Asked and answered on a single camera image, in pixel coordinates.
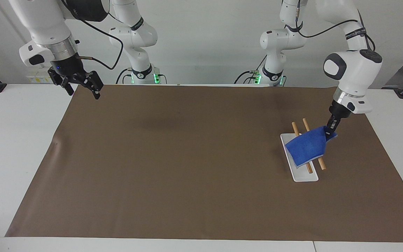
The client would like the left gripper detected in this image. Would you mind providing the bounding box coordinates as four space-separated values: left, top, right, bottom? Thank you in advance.
328 100 351 124

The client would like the blue towel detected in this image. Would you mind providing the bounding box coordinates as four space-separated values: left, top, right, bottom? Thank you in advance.
285 126 338 167

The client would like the white wall socket strip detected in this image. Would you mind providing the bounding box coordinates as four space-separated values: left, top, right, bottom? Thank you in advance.
26 71 54 84

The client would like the black cable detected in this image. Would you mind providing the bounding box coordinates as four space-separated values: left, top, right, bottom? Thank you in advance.
294 6 376 52
115 68 133 85
234 55 269 85
61 0 124 70

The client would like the white rack with wooden rods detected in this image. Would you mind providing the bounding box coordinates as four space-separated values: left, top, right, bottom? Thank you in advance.
280 118 327 183

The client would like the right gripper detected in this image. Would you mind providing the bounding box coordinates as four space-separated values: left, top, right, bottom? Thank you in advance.
48 54 104 100

